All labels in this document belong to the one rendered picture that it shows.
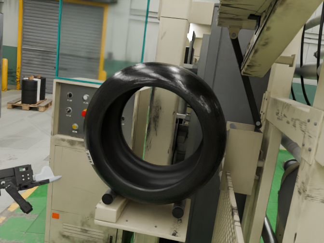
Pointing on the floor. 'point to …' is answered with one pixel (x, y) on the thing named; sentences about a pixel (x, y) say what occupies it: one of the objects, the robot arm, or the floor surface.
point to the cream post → (159, 126)
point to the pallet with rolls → (32, 95)
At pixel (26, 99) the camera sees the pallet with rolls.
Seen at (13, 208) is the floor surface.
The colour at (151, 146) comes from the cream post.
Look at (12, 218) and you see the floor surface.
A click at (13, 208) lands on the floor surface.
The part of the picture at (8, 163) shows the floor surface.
